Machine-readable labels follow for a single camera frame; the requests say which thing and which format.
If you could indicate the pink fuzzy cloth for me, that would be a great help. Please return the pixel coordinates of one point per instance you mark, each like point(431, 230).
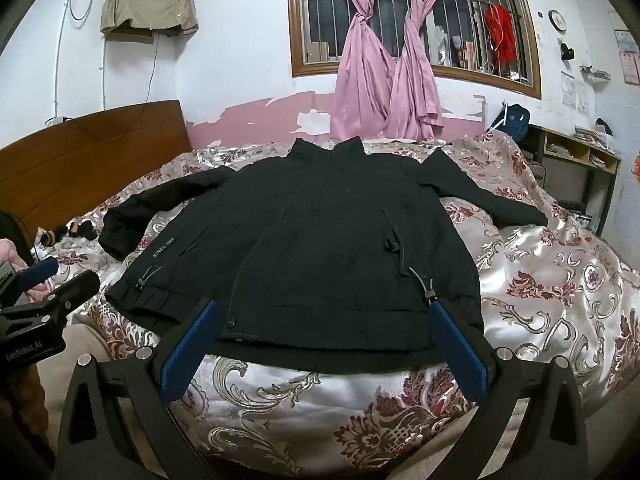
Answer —
point(10, 255)

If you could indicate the metal wall rack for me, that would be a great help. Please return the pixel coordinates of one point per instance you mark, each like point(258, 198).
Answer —
point(596, 72)

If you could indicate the framed wall certificates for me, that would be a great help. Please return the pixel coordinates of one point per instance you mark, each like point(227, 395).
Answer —
point(629, 55)

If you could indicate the floral satin bedspread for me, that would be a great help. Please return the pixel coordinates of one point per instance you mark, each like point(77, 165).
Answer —
point(550, 300)

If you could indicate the wooden shelf desk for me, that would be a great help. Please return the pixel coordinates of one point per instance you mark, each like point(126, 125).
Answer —
point(575, 160)

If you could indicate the wall papers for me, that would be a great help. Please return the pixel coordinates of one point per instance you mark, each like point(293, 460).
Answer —
point(575, 91)

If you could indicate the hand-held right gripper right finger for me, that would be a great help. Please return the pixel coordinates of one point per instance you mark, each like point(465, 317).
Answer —
point(457, 355)

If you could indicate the windowsill bottles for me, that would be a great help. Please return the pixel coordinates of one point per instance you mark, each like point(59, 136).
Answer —
point(462, 50)

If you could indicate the wooden headboard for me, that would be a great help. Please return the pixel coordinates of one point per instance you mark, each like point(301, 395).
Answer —
point(100, 155)

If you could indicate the pink curtain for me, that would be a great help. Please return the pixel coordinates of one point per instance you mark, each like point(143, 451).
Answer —
point(357, 70)
point(415, 80)

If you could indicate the round wall clock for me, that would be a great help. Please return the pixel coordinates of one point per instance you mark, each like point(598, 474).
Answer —
point(557, 20)

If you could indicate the small cardboard box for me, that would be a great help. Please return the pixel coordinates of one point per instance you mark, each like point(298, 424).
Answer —
point(316, 52)

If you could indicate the black jacket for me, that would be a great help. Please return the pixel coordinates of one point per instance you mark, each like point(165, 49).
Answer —
point(320, 240)

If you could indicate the red hanging cloth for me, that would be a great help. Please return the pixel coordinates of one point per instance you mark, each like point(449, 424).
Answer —
point(500, 30)

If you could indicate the black wall fixture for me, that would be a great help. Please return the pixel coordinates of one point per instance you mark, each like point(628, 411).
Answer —
point(566, 51)

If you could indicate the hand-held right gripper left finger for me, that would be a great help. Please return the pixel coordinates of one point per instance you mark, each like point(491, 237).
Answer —
point(192, 350)

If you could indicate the colourful wall poster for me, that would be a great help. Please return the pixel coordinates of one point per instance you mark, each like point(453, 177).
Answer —
point(636, 167)

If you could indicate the dark blue backpack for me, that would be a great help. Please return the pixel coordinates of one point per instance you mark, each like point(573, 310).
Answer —
point(515, 120)

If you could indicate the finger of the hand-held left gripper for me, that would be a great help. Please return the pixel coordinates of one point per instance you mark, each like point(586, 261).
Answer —
point(37, 272)
point(75, 287)

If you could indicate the small dark items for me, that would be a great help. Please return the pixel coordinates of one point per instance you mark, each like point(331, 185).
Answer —
point(75, 231)

